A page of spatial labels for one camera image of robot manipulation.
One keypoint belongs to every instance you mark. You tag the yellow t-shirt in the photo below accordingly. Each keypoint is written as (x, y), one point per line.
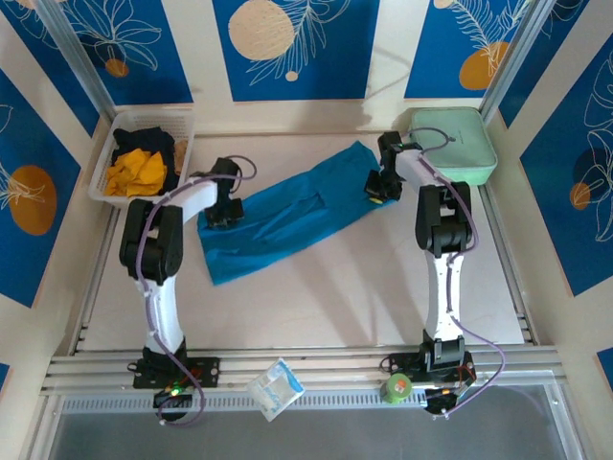
(134, 173)

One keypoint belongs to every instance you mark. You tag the aluminium rail frame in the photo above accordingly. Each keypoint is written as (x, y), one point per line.
(311, 357)

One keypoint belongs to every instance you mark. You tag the mint green zip case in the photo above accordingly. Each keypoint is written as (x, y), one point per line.
(467, 144)

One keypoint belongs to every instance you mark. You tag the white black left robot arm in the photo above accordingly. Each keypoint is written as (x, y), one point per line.
(196, 201)

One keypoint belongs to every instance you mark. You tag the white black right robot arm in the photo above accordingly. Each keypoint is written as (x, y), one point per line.
(412, 172)

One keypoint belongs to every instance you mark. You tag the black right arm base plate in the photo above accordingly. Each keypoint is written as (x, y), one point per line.
(402, 361)

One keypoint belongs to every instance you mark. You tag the black controller board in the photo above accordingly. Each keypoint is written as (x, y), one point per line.
(172, 397)
(445, 400)

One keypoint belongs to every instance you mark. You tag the clear plastic bag blue print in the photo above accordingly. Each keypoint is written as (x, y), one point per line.
(275, 390)

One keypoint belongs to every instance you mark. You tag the blue t-shirt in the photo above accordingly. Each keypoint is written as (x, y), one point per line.
(287, 211)

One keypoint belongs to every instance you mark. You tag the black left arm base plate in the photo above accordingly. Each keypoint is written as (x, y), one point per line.
(207, 371)

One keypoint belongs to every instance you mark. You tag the white plastic mesh basket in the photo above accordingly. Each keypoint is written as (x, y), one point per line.
(182, 123)

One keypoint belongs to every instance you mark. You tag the tan cloth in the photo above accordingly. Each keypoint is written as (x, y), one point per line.
(180, 153)

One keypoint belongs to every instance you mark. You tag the green tape roll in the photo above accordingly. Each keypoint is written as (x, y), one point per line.
(396, 389)

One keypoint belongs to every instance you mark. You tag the dark navy t-shirt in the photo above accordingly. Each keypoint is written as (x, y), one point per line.
(143, 139)

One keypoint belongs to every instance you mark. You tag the aluminium corner post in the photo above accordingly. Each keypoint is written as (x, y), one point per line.
(517, 52)
(76, 52)

